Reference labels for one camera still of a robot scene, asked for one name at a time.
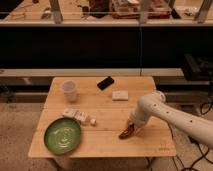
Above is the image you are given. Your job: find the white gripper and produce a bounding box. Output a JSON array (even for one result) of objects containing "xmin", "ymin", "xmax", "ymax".
[{"xmin": 130, "ymin": 112, "xmax": 147, "ymax": 128}]

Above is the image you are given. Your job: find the red chili pepper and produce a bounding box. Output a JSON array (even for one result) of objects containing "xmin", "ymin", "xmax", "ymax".
[{"xmin": 119, "ymin": 124, "xmax": 135, "ymax": 139}]

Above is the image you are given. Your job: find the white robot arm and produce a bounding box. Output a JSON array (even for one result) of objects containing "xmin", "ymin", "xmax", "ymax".
[{"xmin": 130, "ymin": 91, "xmax": 213, "ymax": 149}]

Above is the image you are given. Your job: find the white sponge block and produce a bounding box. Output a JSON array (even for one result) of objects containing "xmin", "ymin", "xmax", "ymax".
[{"xmin": 112, "ymin": 91, "xmax": 128, "ymax": 101}]

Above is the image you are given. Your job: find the black phone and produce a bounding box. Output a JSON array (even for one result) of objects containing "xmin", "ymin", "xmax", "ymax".
[{"xmin": 97, "ymin": 76, "xmax": 114, "ymax": 90}]

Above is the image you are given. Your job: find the white squeezed tube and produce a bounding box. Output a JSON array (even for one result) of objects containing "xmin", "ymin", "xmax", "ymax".
[{"xmin": 63, "ymin": 108, "xmax": 96, "ymax": 126}]

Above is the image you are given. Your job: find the black box on shelf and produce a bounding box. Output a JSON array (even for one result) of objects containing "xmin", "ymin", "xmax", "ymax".
[{"xmin": 181, "ymin": 54, "xmax": 213, "ymax": 81}]

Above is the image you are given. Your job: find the translucent plastic cup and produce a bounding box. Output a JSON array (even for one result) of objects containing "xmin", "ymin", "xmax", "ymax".
[{"xmin": 61, "ymin": 80, "xmax": 77, "ymax": 102}]

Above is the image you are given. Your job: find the green ceramic plate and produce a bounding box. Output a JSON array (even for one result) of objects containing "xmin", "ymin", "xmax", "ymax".
[{"xmin": 44, "ymin": 118, "xmax": 81, "ymax": 155}]

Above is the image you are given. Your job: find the black cable on floor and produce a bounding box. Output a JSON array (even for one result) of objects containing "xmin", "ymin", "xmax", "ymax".
[{"xmin": 169, "ymin": 103, "xmax": 213, "ymax": 171}]

